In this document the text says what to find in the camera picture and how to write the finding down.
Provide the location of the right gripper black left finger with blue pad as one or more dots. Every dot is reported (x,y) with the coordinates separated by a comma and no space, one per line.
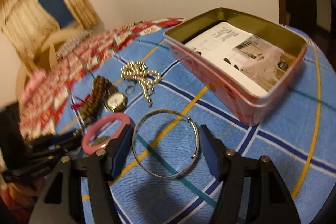
(61,199)

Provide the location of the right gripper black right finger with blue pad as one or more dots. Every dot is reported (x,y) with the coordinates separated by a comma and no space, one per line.
(269,198)

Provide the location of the gold watch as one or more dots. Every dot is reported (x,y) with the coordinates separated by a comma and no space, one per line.
(113,99)

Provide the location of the green jade bangle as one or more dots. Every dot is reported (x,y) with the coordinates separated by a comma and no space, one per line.
(99,140)

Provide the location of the left hand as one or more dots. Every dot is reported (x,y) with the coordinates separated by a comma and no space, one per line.
(20,199)

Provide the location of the red patterned quilt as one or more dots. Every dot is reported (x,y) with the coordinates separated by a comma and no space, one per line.
(43,98)

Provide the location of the cream wooden headboard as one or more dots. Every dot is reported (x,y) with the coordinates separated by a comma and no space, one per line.
(45,57)

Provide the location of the striped pillow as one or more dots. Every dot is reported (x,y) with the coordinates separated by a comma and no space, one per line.
(71,43)

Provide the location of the beige curtain left panel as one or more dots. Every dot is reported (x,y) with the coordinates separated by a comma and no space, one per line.
(27,25)

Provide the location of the printed paper leaflet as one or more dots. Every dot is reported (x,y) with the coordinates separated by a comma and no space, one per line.
(253,62)

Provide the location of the pink metal tin box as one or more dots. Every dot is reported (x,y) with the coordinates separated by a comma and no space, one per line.
(248,108)

